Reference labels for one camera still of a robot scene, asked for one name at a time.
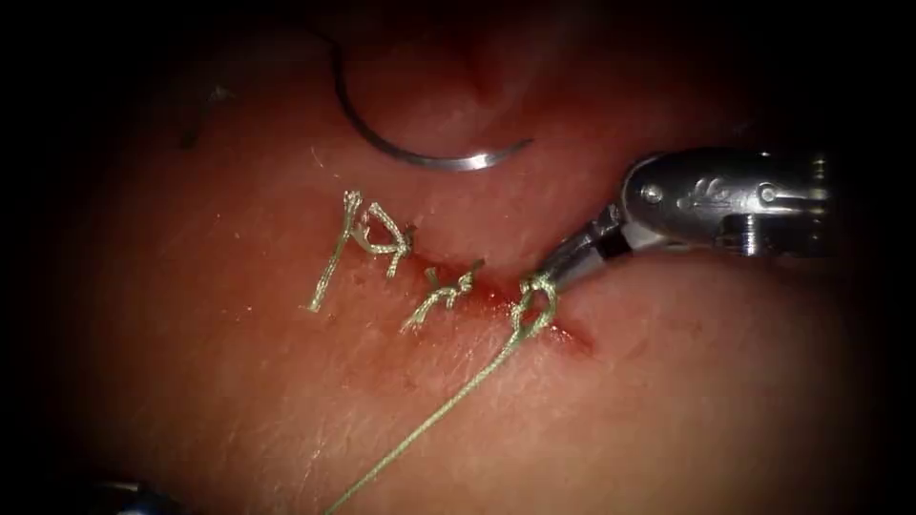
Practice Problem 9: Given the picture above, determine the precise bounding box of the curved steel needle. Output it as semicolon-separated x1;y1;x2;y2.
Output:
303;27;536;173

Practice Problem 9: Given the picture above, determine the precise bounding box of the left arm needle driver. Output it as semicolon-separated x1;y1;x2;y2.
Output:
85;480;180;515

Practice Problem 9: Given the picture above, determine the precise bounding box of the blue stitching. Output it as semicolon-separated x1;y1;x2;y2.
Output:
307;189;487;335

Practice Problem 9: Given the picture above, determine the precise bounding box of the right arm needle driver jaw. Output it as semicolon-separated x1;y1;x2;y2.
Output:
546;237;618;295
538;211;614;281

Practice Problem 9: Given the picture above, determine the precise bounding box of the tissue pad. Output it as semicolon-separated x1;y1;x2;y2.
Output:
28;0;888;515

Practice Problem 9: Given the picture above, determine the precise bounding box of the cut-off blue thread piece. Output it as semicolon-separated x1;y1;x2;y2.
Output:
177;84;238;150

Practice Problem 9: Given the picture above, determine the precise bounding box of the right arm needle driver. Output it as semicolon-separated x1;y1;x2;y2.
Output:
599;146;839;260

